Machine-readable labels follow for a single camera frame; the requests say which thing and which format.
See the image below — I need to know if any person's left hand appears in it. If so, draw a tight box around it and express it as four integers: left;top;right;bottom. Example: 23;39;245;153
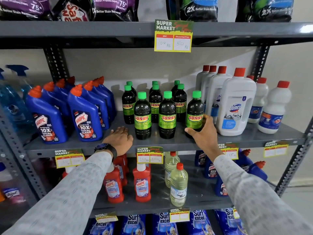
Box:
102;126;134;157

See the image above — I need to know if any person's right hand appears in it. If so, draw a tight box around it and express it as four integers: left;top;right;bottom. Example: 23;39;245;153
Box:
185;114;224;163

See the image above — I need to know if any dark green bottle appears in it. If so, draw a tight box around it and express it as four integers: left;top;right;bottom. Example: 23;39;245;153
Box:
158;91;177;139
134;91;152;140
185;90;205;139

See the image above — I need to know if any row of green bottles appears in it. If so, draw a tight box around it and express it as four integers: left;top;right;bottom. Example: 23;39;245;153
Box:
122;80;187;125

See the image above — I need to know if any grey metal shelf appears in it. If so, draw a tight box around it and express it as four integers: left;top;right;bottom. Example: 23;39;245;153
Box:
0;21;313;235

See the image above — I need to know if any person's left forearm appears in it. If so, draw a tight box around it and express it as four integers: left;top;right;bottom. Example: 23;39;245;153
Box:
0;151;113;235

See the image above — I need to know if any person's right forearm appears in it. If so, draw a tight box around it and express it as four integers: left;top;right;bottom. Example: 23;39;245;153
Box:
213;154;313;235

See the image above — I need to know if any clear pale bottle red cap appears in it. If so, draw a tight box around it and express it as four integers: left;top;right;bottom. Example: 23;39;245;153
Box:
170;163;189;207
164;151;181;189

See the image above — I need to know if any small white bottle red cap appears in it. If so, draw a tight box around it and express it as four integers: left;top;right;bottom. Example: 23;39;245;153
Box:
257;80;292;134
247;77;269;124

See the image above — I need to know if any blue glass cleaner spray bottle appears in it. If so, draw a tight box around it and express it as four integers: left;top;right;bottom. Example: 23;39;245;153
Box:
0;68;31;125
6;65;34;96

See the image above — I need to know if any black wristwatch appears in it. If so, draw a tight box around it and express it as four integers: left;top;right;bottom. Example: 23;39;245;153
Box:
94;143;118;162

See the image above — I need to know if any group of blue cleaner bottles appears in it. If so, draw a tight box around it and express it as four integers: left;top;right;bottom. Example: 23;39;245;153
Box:
194;149;268;196
25;76;117;144

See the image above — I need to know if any large white jug red cap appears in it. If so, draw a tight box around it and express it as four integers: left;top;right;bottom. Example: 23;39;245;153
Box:
216;68;257;137
201;65;217;103
195;65;210;96
206;66;233;125

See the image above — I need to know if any blue washing powder pouch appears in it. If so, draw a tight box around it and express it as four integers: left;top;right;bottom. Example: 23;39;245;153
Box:
88;219;116;235
187;210;216;235
215;208;247;235
121;214;147;235
152;212;179;235

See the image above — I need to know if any large yellow green price tag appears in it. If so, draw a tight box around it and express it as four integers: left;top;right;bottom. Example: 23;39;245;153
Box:
154;19;194;53

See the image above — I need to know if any grey slotted metal rack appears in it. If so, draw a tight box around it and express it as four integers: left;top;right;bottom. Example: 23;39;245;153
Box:
0;102;49;235

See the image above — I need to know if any blue black detergent pouch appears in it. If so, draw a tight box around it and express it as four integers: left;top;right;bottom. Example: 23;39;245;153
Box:
166;0;219;22
235;0;295;22

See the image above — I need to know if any purple detergent pouch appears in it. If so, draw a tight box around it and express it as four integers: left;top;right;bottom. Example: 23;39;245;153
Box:
92;0;140;22
0;0;53;21

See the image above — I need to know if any black red detergent pouch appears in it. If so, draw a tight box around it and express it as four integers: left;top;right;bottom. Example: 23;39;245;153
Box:
52;0;91;22

